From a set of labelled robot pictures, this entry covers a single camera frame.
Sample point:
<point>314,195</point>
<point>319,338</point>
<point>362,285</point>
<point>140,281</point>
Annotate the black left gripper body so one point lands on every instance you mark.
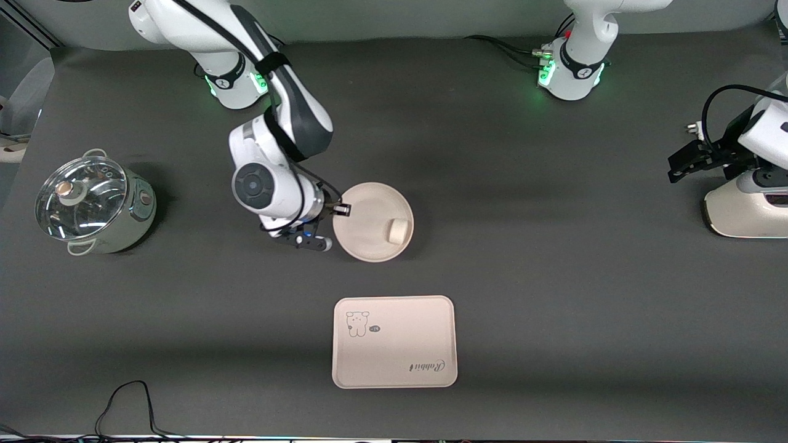
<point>731,144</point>

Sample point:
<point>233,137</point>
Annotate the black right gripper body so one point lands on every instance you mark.
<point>327,211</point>

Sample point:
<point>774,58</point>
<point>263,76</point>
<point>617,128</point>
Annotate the cream round plate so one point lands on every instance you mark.
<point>369,215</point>

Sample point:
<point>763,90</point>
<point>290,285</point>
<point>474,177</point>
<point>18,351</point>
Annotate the small white bun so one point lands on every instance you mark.
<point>399,230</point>

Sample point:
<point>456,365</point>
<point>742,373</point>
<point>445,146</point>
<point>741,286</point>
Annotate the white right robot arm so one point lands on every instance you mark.
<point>271,184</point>

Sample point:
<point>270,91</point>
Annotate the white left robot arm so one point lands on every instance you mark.
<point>578,74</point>

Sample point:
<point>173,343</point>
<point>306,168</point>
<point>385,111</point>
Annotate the cream rectangular tray rabbit print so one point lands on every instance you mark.
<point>400,344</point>

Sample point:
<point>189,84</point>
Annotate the white power plug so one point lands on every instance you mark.
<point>694,128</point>

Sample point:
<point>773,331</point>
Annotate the white two-slot toaster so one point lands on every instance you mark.
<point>739,215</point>

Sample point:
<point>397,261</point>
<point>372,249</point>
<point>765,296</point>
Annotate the silver cooking pot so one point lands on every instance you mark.
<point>132,221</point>

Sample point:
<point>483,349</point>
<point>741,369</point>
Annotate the glass pot lid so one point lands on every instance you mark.
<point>92,209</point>

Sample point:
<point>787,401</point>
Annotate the grey chair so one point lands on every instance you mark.
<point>31,92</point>

